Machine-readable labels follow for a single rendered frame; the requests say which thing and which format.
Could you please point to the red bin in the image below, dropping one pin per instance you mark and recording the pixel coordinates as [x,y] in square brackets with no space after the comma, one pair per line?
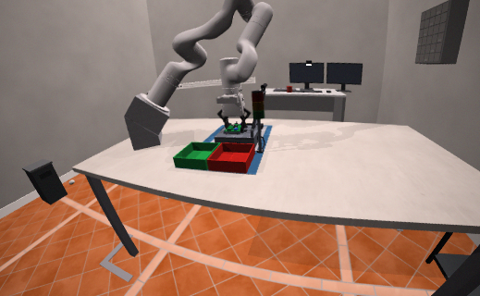
[231,157]

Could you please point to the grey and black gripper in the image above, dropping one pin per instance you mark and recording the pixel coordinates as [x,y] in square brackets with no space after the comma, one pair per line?
[234,110]

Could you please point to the green circuit board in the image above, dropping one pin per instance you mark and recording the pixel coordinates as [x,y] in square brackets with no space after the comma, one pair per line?
[234,127]

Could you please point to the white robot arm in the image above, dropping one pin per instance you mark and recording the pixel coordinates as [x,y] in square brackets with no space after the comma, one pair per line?
[258,16]

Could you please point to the green open bin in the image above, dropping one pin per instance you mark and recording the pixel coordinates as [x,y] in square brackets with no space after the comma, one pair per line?
[192,156]

